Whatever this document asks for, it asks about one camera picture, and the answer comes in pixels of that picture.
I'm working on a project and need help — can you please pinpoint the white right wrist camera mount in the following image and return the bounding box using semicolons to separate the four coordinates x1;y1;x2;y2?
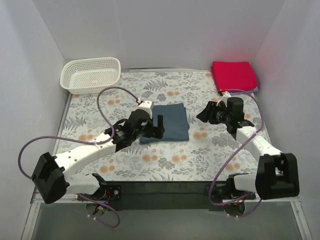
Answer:
216;89;231;106

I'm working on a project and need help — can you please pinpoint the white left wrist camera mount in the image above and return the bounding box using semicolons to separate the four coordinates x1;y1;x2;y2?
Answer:
137;100;154;119

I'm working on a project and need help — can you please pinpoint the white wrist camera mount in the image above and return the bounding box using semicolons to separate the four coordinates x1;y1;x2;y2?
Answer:
216;89;231;106
137;100;154;119

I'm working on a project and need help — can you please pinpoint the dark teal t shirt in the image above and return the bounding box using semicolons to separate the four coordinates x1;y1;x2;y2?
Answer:
139;103;190;145

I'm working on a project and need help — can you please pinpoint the floral patterned table mat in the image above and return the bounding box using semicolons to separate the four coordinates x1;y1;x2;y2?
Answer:
57;71;258;181

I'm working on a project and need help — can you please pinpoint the white perforated plastic basket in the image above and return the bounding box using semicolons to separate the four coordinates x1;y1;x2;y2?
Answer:
59;57;121;95

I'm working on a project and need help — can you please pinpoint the folded red t shirt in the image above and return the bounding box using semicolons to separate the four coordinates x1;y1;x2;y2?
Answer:
210;61;258;90

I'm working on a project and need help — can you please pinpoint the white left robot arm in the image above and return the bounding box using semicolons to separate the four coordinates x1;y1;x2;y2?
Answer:
31;109;165;204

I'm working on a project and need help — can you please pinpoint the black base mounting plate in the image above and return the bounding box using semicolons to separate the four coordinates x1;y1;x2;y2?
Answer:
76;181;247;212

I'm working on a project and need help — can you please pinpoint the folded lavender t shirt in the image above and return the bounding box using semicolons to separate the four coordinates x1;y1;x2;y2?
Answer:
227;83;258;95

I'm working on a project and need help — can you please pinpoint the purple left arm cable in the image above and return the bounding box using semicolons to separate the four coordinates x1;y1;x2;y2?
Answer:
17;86;141;229

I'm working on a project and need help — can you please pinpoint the aluminium frame rail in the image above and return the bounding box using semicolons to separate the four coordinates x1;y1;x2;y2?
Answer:
22;182;312;240

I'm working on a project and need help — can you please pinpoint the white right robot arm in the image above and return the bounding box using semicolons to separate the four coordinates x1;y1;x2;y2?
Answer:
197;97;300;200

